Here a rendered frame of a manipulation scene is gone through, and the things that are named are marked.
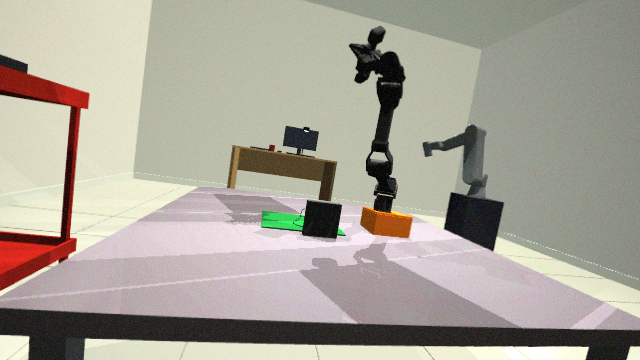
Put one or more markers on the green circuit board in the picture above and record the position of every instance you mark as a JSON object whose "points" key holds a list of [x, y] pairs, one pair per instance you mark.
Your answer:
{"points": [[283, 221]]}

